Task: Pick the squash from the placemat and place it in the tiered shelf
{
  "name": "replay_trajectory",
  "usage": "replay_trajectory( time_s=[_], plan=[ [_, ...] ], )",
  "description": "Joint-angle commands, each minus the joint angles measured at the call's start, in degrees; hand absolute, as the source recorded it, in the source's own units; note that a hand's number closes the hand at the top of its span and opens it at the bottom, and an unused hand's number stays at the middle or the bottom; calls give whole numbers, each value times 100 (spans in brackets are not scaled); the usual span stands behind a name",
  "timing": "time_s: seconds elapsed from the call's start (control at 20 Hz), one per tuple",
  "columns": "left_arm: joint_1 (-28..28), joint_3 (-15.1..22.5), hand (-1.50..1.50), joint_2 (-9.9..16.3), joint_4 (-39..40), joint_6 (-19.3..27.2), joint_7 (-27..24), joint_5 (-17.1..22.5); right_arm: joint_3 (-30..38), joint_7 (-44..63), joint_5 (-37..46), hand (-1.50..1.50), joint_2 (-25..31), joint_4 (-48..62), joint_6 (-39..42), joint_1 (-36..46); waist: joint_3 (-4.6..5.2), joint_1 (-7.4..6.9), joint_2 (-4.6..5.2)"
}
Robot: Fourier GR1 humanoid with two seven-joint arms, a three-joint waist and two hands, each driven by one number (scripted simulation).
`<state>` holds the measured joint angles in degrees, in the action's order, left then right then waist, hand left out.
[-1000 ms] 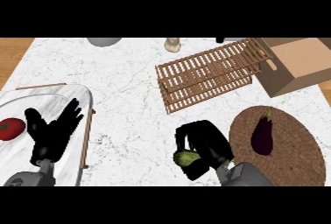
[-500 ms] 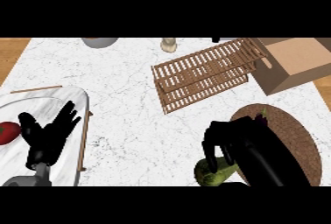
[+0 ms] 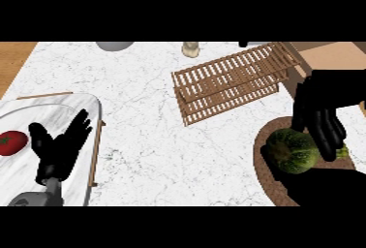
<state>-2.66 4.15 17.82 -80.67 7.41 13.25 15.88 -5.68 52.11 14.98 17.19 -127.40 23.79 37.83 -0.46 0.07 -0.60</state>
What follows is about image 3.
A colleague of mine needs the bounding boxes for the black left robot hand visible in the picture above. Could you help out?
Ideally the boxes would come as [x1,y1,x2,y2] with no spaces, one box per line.
[26,108,94,187]

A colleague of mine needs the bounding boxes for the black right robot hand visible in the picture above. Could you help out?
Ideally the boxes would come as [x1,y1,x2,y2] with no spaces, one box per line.
[272,69,366,207]

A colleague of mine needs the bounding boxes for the green squash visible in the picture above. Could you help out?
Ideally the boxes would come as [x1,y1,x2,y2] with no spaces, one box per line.
[262,128,349,175]

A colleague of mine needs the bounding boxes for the wooden tiered shelf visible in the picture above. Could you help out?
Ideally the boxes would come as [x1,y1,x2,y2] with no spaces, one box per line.
[169,42,302,127]

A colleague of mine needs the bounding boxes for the brown round placemat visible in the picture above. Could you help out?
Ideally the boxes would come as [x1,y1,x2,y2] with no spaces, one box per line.
[250,115,357,207]

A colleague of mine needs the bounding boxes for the tan wooden cabinet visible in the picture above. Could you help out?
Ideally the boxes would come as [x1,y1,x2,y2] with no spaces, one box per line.
[278,41,366,95]

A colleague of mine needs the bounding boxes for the red tomato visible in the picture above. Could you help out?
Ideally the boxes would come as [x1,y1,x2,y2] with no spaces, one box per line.
[0,130,29,157]

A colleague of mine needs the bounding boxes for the white marble plate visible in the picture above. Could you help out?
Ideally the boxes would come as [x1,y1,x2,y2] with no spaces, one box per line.
[0,102,82,182]

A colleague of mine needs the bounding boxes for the beige bottle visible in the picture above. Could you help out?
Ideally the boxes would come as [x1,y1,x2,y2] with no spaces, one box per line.
[179,41,202,59]

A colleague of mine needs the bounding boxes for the grey bowl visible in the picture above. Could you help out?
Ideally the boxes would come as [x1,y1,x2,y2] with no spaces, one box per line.
[94,41,134,52]

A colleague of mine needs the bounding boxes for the white marble tray wooden handles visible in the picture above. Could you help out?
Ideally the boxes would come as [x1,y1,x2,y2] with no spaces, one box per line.
[0,91,107,207]

